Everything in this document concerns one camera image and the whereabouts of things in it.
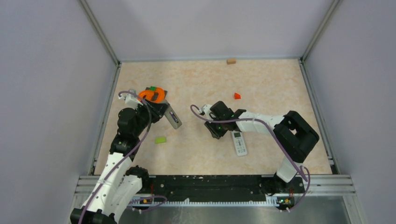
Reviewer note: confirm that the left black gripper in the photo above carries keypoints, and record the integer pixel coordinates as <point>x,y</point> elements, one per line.
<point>158,110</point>

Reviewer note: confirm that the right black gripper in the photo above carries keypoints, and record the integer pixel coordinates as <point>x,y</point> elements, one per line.
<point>215,133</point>

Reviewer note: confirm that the white remote control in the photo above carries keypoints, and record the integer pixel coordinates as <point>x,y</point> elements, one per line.
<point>239,143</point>
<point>170,119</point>

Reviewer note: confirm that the battery purple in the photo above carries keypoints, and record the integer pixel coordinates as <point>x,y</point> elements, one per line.
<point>174,117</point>

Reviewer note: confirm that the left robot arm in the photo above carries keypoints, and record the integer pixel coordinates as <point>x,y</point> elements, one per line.
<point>119,181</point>

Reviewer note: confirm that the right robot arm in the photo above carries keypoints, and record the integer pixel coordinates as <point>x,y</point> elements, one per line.
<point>295,137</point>

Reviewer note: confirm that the white remote control upright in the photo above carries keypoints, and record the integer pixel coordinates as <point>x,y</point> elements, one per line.
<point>239,143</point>

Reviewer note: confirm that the red block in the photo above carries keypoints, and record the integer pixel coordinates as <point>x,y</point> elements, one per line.
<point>237,96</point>

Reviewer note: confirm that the orange tape roll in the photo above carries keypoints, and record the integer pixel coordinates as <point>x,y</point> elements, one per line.
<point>156,96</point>

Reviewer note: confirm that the green block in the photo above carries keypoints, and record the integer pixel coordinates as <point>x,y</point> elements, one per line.
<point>160,140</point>

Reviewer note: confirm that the tan wooden block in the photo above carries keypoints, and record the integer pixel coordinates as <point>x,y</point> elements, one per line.
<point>230,61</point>

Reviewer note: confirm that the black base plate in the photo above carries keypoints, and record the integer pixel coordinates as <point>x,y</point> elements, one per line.
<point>220,188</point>

